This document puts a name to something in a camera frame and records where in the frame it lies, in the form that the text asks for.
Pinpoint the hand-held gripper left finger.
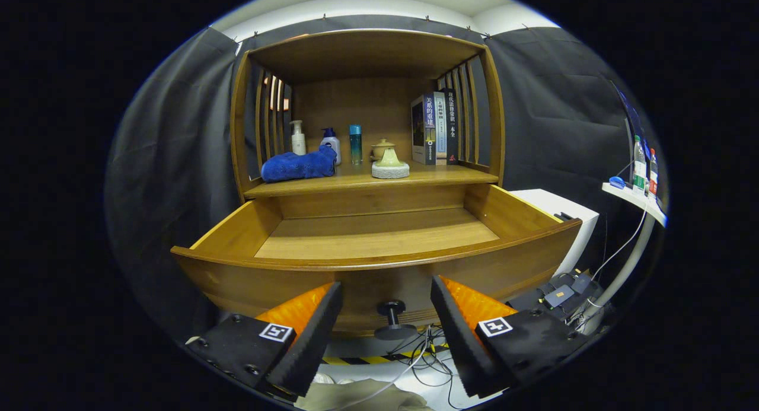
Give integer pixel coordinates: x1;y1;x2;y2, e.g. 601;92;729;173
187;281;345;398

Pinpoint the white bottle with blue cap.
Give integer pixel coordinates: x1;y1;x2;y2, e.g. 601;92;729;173
320;128;342;165

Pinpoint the white low cabinet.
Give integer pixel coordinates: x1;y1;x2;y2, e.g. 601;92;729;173
509;189;599;278

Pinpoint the tangle of floor cables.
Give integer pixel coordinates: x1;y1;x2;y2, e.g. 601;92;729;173
385;325;475;409

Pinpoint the black power adapter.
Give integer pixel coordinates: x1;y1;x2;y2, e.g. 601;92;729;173
543;285;576;309

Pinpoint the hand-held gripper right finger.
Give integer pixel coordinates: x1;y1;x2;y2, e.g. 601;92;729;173
430;275;594;399

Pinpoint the blue spine book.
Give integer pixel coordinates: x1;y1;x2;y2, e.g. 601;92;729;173
411;94;438;165

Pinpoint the beige cloth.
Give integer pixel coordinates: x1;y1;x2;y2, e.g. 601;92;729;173
294;378;433;411

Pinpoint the green label plastic bottle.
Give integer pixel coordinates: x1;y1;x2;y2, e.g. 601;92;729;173
632;135;647;195

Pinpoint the yellow black hazard tape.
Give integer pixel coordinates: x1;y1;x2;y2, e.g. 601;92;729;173
320;340;451;365

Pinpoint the wooden countertop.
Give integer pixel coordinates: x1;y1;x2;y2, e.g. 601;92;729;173
243;159;500;199

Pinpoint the dark computer monitor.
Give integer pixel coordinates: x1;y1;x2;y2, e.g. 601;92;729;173
611;82;646;180

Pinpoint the black computer tower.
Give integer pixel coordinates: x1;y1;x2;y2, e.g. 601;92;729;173
507;269;605;329

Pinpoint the blue towel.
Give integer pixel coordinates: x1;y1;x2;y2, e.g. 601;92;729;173
261;145;338;183

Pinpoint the green scrub brush grey base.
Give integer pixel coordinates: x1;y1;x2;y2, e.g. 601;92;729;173
371;148;410;180

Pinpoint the wooden cabinet frame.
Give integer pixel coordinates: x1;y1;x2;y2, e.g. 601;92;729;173
229;28;506;203

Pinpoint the wooden drawer with black knob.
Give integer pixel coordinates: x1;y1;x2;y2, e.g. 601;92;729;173
171;184;583;340

